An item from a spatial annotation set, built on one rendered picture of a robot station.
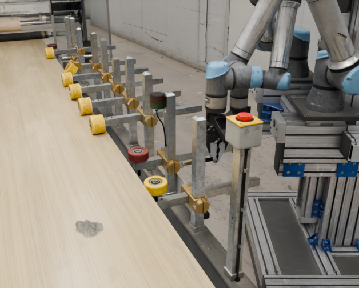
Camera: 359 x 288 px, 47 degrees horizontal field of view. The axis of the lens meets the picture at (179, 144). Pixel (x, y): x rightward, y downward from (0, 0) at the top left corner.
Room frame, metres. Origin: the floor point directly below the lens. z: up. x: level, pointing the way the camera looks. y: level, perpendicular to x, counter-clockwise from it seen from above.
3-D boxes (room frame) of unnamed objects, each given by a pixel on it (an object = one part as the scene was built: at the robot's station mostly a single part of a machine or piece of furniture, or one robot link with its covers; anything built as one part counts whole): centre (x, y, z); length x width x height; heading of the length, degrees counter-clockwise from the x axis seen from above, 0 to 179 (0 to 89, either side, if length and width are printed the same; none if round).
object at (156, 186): (1.20, 0.08, 0.85); 0.08 x 0.08 x 0.11
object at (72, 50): (3.10, 0.73, 0.95); 0.50 x 0.04 x 0.04; 114
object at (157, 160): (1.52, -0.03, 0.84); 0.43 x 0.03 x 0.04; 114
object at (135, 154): (1.44, 0.16, 0.85); 0.08 x 0.08 x 0.11
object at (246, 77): (1.38, -0.22, 1.22); 0.11 x 0.11 x 0.08; 12
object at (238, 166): (0.98, -0.17, 0.93); 0.05 x 0.05 x 0.45; 24
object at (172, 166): (1.47, 0.05, 0.85); 0.14 x 0.06 x 0.05; 24
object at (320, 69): (1.57, -0.59, 1.21); 0.13 x 0.12 x 0.14; 12
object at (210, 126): (1.35, -0.12, 1.06); 0.09 x 0.08 x 0.12; 24
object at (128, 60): (1.91, 0.24, 0.93); 0.04 x 0.04 x 0.48; 24
